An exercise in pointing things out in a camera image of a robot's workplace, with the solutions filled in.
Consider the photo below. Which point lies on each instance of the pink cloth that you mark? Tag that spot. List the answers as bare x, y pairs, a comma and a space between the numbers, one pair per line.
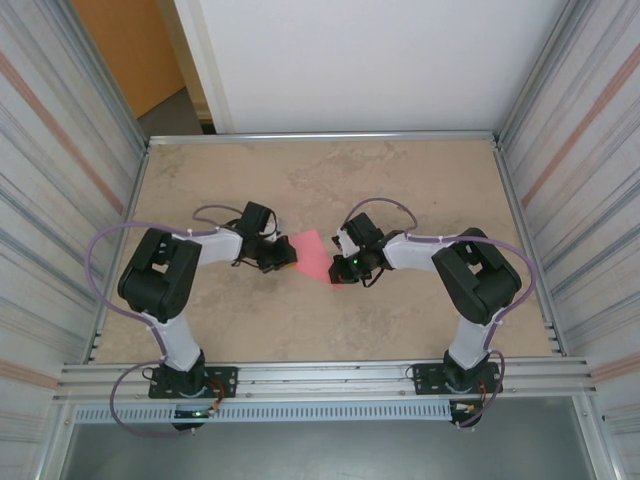
312, 255

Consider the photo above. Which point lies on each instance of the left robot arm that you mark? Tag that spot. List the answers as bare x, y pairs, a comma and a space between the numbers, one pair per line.
155, 280

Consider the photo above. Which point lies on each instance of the grey metal sheet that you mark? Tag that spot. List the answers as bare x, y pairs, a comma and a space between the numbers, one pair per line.
320, 455

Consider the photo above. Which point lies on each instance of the small board with green light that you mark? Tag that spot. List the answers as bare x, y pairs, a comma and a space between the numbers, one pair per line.
195, 413

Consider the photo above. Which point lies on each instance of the yellow connector plug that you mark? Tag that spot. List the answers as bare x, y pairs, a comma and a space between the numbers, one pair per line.
467, 408

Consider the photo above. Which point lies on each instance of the translucent striped side panel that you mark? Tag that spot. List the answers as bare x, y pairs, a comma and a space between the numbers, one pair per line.
590, 150
50, 150

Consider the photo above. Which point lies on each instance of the orange wooden door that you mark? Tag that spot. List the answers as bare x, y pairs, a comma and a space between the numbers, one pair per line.
125, 50

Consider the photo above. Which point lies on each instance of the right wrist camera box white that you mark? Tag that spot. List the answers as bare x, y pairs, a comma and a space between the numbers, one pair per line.
342, 240

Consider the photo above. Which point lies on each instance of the wide aluminium mounting rail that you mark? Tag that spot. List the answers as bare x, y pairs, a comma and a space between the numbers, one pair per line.
325, 380

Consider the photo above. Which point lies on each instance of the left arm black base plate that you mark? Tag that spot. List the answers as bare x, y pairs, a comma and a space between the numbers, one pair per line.
225, 377

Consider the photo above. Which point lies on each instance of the long aluminium table edge rail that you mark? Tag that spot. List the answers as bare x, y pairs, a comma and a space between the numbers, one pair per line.
325, 137

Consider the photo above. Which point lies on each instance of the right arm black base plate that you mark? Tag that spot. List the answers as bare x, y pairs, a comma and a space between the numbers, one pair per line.
425, 380

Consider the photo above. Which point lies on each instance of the aluminium table side rail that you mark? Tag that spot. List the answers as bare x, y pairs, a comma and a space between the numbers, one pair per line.
139, 175
515, 200

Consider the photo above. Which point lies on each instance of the white door frame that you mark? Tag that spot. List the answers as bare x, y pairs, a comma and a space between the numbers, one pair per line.
200, 60

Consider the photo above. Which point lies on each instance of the aluminium corner post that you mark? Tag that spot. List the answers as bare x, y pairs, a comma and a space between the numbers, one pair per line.
106, 75
537, 75

